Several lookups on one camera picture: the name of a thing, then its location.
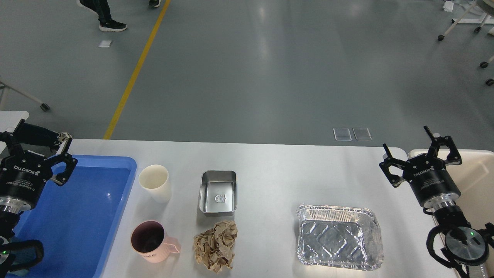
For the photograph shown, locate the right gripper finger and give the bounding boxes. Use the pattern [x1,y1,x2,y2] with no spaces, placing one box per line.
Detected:
[423,125,462,167]
[379,144,409,188]

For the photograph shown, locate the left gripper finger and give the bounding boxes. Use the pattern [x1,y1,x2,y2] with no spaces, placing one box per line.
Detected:
[0,119,26,157]
[48,137,78,186]

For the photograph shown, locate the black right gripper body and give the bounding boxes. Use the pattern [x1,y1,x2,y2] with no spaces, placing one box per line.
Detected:
[403,154,462,208]

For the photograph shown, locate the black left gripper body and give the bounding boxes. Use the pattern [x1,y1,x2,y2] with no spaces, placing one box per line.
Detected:
[0,150,52,211]

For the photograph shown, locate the pink ribbed mug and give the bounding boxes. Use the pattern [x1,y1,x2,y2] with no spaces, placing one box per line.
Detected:
[130,220,181,263]

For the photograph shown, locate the stainless steel rectangular container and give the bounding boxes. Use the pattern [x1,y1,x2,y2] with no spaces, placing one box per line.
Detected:
[198,170,237,217]

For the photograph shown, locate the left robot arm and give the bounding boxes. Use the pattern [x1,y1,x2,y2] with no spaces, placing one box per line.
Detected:
[0,119,78,278]

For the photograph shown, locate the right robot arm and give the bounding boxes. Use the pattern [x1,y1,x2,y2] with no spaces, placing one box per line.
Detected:
[379,125,493,278]

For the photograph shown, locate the seated person leg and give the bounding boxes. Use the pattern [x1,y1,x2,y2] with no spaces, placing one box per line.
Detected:
[14,123,72,150]

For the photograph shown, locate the beige plastic bin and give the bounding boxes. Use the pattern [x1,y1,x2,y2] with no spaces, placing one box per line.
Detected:
[408,149,494,278]

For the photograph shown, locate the blue plastic tray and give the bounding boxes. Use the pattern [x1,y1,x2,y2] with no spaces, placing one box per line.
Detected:
[7,155,137,278]

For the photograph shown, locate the rolling rack leg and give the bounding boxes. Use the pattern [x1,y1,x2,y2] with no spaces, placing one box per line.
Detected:
[0,80,51,112]

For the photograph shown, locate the right floor plate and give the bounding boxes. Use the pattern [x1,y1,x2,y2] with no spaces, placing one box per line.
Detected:
[352,128,372,141]

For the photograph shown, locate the floor plate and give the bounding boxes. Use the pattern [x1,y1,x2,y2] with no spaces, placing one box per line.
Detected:
[352,128,372,141]
[333,128,352,141]

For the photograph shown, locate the left floor plate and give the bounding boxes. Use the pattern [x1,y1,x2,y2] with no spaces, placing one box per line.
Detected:
[333,128,352,141]

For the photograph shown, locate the aluminium foil tray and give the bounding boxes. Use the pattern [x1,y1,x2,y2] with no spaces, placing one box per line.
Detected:
[296,204,384,271]

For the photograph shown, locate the white paper cup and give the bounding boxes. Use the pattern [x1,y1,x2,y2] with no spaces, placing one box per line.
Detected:
[138,165,172,203]

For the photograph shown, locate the person black shoe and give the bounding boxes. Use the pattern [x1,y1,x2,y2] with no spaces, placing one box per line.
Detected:
[99,20,127,32]

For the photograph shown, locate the crumpled brown paper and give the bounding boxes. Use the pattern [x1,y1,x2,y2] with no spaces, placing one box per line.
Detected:
[193,220,238,273]

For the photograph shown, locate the white cart frame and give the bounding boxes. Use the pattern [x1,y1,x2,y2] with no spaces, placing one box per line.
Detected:
[437,0,494,42]

